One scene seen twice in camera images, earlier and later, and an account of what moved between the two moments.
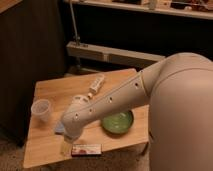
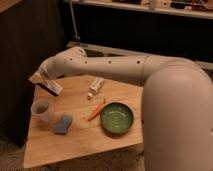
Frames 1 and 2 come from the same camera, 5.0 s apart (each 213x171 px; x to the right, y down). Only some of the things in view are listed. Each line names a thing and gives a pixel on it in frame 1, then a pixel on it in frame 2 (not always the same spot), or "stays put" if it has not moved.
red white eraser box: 86,150 to 51,86
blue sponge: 60,128 stays put
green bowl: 117,123 stays put
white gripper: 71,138 to 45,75
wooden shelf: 200,9 stays put
